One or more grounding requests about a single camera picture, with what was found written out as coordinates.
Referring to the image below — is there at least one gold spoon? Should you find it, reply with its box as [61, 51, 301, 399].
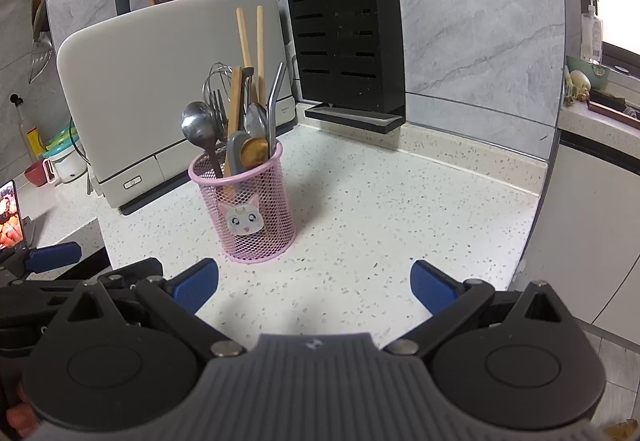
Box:
[239, 137, 271, 169]

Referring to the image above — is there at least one white countertop appliance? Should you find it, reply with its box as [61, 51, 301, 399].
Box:
[56, 0, 296, 216]

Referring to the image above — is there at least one white cabinet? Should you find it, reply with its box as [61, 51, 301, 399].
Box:
[515, 121, 640, 347]

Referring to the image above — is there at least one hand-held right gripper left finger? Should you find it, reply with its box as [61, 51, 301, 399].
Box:
[52, 258, 246, 358]

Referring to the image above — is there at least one large steel spoon wooden handle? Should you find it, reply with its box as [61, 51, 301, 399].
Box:
[181, 101, 226, 179]

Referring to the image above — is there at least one smartphone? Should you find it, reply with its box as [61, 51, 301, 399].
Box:
[0, 178, 27, 251]

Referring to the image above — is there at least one white jug teal lid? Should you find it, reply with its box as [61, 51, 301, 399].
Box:
[42, 121, 90, 185]

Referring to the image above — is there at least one brown wooden tray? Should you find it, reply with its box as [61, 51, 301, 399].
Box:
[587, 88, 640, 130]

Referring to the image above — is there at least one oil bottle yellow label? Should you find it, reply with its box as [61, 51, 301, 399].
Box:
[10, 93, 45, 162]

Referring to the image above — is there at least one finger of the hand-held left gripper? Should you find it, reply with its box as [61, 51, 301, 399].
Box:
[0, 242, 84, 283]
[0, 258, 164, 307]

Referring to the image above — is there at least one grey utensil green handle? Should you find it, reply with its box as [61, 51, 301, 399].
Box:
[241, 66, 255, 122]

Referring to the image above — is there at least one brown crumpled paper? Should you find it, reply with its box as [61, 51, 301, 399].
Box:
[604, 420, 635, 441]

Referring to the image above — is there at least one metal strainer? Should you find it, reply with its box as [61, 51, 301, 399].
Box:
[27, 33, 54, 82]

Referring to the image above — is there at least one steel drinking straw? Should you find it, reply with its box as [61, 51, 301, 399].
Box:
[266, 62, 287, 160]

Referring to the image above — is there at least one pink mesh utensil holder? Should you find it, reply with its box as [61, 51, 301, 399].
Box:
[188, 138, 296, 263]

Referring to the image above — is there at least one steel wire whisk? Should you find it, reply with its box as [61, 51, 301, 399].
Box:
[202, 62, 236, 122]

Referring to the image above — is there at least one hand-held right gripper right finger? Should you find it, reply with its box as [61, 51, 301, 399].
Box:
[382, 260, 581, 357]

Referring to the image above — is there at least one black cable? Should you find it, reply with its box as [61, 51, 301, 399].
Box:
[69, 120, 95, 195]

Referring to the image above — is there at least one black slotted knife block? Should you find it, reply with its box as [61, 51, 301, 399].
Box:
[283, 0, 407, 136]

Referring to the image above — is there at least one clear pump soap bottle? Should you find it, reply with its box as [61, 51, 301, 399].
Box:
[580, 0, 604, 64]

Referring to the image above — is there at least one person's left hand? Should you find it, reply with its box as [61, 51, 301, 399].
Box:
[0, 383, 40, 440]

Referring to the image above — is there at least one slim steel spoon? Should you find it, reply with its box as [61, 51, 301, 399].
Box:
[243, 102, 269, 142]

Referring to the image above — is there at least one beige ornament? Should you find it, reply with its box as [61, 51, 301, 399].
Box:
[564, 66, 591, 104]

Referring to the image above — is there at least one bamboo spatula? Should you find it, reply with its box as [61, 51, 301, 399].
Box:
[223, 66, 246, 174]

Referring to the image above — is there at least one red cup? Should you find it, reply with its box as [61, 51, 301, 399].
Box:
[24, 161, 57, 188]

